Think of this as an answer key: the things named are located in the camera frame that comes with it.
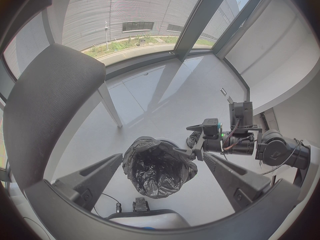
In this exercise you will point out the black plastic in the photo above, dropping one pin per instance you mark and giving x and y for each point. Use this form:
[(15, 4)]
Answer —
[(193, 140)]

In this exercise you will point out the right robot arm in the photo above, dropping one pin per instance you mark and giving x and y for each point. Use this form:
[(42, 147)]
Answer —
[(277, 151)]

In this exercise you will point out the window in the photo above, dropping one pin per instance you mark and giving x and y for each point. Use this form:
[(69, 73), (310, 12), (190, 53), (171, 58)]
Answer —
[(190, 21)]

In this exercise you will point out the white trash bin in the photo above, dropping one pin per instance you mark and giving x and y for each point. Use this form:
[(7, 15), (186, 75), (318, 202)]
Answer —
[(170, 144)]

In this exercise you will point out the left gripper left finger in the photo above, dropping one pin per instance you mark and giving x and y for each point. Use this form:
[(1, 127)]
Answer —
[(95, 179)]

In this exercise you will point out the black plastic bag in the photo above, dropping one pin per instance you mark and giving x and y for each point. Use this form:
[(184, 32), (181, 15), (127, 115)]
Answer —
[(157, 174)]

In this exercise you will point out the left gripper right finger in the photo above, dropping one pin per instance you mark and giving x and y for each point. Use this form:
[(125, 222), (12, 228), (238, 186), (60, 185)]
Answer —
[(235, 184)]

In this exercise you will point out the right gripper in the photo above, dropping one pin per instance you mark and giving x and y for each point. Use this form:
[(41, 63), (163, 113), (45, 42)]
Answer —
[(237, 146)]

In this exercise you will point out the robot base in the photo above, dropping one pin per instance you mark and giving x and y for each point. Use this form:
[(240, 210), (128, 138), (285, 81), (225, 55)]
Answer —
[(150, 216)]

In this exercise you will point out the grey chair with white legs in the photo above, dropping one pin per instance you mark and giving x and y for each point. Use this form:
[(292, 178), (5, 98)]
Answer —
[(50, 104)]

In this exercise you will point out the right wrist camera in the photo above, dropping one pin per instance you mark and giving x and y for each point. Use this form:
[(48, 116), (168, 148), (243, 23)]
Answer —
[(210, 127)]

